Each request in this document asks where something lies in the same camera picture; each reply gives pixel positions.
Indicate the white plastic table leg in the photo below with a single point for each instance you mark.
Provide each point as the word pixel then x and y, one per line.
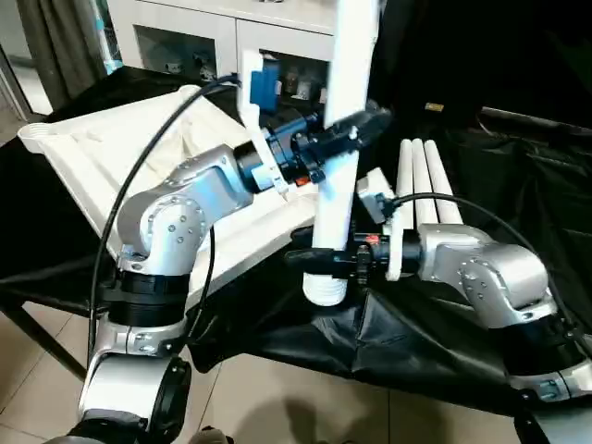
pixel 347 92
pixel 444 185
pixel 424 180
pixel 405 180

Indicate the white plastic table top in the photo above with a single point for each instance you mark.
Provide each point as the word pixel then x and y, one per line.
pixel 120 166

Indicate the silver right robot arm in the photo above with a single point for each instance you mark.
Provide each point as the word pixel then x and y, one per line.
pixel 481 268

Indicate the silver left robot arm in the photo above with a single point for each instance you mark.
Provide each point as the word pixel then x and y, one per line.
pixel 176 222

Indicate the gold label plate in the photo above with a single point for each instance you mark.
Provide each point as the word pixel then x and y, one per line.
pixel 433 107

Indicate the black mat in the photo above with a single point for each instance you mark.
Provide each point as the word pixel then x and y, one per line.
pixel 416 351

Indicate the white cabinet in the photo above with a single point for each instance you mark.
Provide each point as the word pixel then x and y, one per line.
pixel 203 28

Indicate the grey curtain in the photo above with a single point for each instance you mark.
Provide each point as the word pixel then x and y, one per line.
pixel 60 46

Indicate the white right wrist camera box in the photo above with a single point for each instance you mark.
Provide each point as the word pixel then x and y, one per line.
pixel 377 199

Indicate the silver metal rail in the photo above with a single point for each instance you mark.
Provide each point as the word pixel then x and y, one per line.
pixel 536 118

